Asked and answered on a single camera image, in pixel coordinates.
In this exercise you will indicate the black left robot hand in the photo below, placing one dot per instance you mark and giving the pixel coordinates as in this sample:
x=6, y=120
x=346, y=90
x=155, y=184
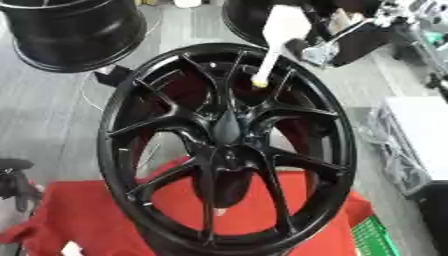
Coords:
x=16, y=183

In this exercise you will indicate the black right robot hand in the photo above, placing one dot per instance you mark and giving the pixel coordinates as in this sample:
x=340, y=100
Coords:
x=361, y=43

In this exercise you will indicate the white pin with flat head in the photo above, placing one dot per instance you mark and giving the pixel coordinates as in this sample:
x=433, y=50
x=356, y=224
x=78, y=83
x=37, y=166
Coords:
x=284, y=25

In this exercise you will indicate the black wheel rim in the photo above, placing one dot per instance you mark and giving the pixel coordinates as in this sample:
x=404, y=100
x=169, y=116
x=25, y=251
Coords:
x=76, y=33

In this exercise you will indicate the black spoked wheel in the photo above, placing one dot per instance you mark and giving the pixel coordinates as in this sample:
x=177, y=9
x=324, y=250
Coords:
x=175, y=120

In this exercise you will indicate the small white object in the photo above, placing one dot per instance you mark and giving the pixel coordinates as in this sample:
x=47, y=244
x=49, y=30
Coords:
x=71, y=249

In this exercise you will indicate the clear plastic wrap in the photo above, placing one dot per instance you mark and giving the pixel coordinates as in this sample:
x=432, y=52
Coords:
x=394, y=156

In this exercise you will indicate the small black block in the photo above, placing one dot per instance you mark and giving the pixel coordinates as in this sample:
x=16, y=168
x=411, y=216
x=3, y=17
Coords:
x=114, y=76

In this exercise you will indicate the black box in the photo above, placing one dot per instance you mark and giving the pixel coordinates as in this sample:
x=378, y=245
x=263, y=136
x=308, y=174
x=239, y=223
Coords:
x=436, y=216

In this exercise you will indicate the green plastic crate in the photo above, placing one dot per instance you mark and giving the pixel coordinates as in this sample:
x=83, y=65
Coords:
x=373, y=238

